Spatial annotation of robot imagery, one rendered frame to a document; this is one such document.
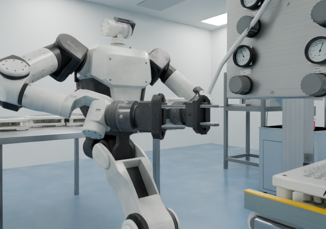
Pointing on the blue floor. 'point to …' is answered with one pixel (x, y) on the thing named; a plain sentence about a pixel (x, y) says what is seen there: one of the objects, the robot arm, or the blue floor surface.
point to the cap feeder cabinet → (268, 133)
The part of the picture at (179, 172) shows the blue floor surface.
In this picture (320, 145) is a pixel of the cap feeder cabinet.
